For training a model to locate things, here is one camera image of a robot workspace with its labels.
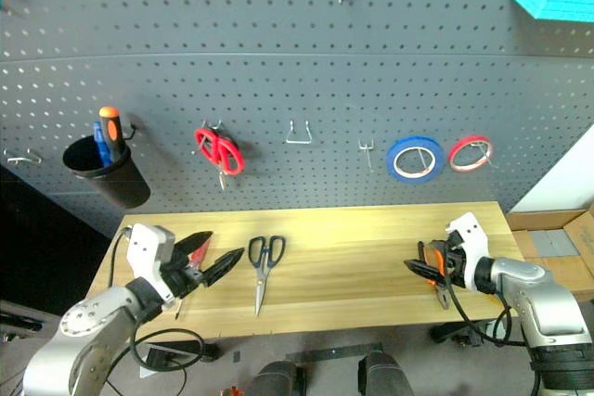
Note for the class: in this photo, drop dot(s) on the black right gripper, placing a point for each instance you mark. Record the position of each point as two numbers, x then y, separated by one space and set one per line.
457 271

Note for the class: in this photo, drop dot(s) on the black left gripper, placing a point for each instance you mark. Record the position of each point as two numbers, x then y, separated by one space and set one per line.
183 275

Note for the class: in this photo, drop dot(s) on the grey metal pegboard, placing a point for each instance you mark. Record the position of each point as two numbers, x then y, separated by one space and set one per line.
297 67

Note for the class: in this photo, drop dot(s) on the black table foot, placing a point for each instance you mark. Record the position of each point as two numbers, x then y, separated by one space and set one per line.
185 350
457 333

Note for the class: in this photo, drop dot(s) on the blue tape roll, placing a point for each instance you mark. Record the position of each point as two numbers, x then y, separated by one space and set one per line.
394 164

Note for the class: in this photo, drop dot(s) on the metal blue tape hook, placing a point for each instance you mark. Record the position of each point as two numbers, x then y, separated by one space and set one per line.
422 157

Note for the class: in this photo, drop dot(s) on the black cup holder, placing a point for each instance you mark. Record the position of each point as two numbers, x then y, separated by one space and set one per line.
113 182

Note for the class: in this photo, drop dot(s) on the red tape roll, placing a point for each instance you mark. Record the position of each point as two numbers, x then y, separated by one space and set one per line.
457 148

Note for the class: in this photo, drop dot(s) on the metal double prong hook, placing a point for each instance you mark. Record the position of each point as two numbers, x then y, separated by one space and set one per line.
367 155

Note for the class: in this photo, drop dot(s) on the dark rounded shape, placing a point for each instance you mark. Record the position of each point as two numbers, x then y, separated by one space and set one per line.
383 375
276 379

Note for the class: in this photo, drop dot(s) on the metal red tape hook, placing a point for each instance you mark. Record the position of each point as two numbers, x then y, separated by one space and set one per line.
487 157

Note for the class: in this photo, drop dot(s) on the metal scissors hook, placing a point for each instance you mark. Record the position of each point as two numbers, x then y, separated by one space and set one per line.
215 126

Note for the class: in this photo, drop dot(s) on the cardboard box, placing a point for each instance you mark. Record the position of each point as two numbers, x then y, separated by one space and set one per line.
552 247

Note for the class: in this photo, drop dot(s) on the metal loop pegboard hook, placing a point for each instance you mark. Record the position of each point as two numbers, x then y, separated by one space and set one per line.
297 140

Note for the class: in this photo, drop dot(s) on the black cup hook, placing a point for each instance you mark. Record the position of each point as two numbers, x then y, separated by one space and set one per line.
131 131

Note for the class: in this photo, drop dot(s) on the white panel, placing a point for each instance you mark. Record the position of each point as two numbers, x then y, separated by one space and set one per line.
561 178

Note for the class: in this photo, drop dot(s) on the metal flat pegboard hook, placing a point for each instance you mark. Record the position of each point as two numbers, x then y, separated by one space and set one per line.
23 158

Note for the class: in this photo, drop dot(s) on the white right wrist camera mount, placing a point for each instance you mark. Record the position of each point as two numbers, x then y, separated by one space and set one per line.
473 243

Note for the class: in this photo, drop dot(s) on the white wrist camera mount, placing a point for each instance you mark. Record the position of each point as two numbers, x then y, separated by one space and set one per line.
473 243
144 247

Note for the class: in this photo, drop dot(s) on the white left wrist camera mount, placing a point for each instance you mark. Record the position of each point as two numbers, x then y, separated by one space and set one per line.
144 247

